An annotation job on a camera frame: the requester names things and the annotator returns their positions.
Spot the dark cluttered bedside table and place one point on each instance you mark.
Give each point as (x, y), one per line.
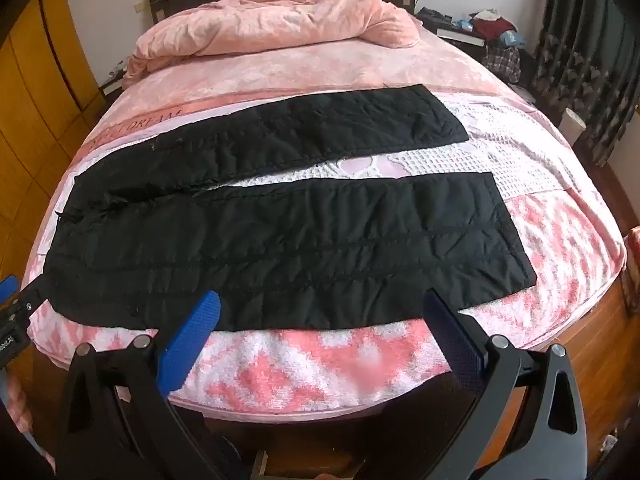
(450, 30)

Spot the white cylindrical bin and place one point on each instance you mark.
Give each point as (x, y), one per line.
(571, 127)

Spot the person's left forearm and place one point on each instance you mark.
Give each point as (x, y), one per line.
(17, 410)

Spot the pink crumpled quilt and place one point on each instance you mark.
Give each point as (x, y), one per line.
(270, 15)

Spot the black quilted pants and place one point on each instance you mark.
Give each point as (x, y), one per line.
(280, 245)

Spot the dark patterned curtain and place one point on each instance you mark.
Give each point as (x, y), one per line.
(585, 60)

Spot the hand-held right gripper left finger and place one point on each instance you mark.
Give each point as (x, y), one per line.
(192, 342)

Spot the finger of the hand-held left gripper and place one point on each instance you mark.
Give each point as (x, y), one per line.
(27, 295)

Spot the dark red garment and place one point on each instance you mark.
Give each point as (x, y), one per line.
(495, 25)

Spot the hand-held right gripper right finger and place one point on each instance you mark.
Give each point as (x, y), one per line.
(456, 342)

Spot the orange wooden wardrobe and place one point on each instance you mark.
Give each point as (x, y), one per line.
(40, 100)

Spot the plaid garment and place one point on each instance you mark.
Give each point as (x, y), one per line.
(502, 62)

